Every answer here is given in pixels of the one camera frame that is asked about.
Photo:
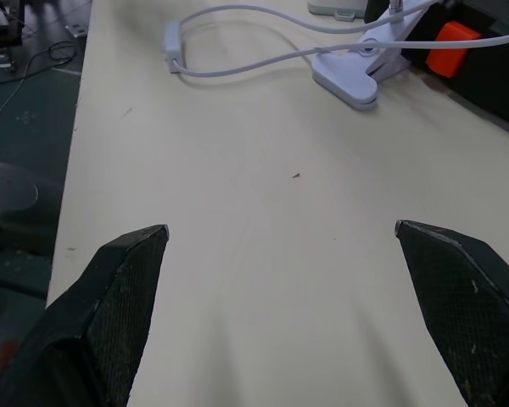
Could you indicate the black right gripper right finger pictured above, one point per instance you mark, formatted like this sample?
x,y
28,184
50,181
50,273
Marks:
x,y
462,305

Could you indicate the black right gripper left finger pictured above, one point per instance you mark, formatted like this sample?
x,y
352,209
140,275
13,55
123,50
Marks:
x,y
89,322

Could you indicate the white clamp lamp base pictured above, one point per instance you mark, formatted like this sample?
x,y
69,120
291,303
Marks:
x,y
352,72

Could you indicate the black box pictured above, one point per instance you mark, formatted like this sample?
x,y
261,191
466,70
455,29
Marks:
x,y
471,63

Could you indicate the orange block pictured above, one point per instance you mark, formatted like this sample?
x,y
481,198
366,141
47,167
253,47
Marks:
x,y
451,48

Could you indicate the white device with slot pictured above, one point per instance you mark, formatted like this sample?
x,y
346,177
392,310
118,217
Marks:
x,y
335,7

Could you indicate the black metal frame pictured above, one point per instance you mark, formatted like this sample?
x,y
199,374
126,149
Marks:
x,y
2,31

